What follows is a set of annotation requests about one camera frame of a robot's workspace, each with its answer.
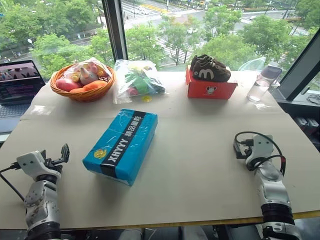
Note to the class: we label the grey rounded shape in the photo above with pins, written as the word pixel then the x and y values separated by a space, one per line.
pixel 131 235

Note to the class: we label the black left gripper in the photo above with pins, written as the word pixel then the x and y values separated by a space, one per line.
pixel 53 166

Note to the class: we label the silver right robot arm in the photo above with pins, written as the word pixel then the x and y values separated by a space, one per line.
pixel 273 190

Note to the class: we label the orange woven basket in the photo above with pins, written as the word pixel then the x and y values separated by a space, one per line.
pixel 82 96

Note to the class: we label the brown shoe with white M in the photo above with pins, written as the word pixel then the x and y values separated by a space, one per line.
pixel 207 59
pixel 212 73

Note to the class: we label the black slanted window frame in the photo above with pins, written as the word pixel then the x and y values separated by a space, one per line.
pixel 300 67

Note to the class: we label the clear plastic cup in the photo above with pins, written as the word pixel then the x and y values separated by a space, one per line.
pixel 260 86

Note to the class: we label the green toy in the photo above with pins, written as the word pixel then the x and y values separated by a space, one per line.
pixel 137 80

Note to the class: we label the grey laptop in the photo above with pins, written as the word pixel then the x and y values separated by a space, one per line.
pixel 17 85

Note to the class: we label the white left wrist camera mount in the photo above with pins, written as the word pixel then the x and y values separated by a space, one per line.
pixel 30 161

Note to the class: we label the yellow round sticker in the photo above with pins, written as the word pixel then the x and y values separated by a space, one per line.
pixel 146 98

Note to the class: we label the grey plush mouse toy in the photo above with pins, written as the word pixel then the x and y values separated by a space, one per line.
pixel 87 73

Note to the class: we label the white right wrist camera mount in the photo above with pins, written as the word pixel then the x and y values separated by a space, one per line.
pixel 261 147

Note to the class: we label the bagged plush toys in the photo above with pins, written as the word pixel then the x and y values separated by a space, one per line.
pixel 100 66

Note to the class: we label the black window post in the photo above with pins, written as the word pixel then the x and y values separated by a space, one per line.
pixel 115 30

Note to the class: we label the red toy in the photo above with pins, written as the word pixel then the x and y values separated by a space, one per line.
pixel 133 91

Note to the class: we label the blue tissue pack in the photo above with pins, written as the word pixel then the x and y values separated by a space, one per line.
pixel 122 147

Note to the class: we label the red shoe box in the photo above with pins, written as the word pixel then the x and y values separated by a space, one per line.
pixel 210 87

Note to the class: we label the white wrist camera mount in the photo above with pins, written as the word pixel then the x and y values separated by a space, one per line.
pixel 30 161
pixel 261 147

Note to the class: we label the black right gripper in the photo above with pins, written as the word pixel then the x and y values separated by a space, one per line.
pixel 246 149

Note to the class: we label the orange toy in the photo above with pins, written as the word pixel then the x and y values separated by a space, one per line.
pixel 93 85

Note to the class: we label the clear plastic bag of toys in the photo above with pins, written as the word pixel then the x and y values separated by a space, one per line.
pixel 135 77

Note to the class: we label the pink egg-shaped toy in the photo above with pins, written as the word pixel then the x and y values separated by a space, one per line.
pixel 66 84

